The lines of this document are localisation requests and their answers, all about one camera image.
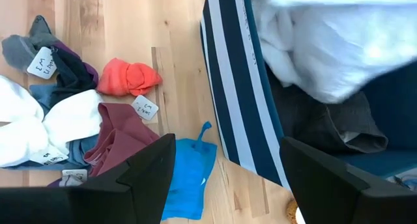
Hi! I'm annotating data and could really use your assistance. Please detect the maroon shorts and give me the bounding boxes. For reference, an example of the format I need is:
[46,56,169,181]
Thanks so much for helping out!
[83,102,161,178]

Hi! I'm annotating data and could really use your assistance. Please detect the white tag socks 5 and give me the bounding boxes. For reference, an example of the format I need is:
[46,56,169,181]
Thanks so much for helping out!
[29,145,70,166]

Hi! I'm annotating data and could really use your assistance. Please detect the white tag socks 11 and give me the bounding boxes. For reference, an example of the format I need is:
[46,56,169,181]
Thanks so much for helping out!
[26,46,58,80]

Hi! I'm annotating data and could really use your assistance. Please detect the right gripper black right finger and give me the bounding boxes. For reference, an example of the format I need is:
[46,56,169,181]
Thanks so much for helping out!
[280,135,417,224]

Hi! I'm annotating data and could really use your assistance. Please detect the dark navy multicolour sock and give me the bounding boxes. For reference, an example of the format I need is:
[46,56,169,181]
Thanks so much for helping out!
[48,40,100,103]

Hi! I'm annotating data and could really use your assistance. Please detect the white sock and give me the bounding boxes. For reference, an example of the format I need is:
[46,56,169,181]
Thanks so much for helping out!
[0,74,46,124]
[0,89,104,169]

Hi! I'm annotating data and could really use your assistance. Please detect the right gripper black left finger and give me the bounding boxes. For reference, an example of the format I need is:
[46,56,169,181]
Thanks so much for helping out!
[0,133,177,224]

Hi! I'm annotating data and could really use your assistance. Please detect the navy white striped fabric basket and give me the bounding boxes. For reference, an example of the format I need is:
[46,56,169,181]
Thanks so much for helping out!
[199,0,417,193]

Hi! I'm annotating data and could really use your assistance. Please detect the dark grey sweatshirt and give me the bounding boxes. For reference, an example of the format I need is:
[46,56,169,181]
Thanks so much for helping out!
[266,63,390,155]

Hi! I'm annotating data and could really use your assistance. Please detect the large white shirt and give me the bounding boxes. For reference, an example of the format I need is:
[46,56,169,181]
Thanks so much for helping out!
[250,0,417,104]

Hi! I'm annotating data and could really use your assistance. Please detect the white tag of striped sock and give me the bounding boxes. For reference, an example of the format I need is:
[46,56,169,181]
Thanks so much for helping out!
[61,169,89,188]

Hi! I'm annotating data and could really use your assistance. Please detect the grey sock with blue toe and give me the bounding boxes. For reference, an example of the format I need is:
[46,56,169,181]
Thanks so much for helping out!
[1,14,60,72]

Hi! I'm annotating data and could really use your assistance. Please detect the white tag socks 2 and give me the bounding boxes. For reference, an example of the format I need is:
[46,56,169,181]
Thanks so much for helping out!
[130,94,160,122]

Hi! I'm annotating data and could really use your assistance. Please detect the coral orange sock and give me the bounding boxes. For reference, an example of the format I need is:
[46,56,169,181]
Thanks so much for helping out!
[96,57,164,98]

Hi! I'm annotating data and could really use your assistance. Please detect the bright blue shirt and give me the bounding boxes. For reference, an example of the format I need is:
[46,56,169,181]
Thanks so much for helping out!
[160,120,218,222]

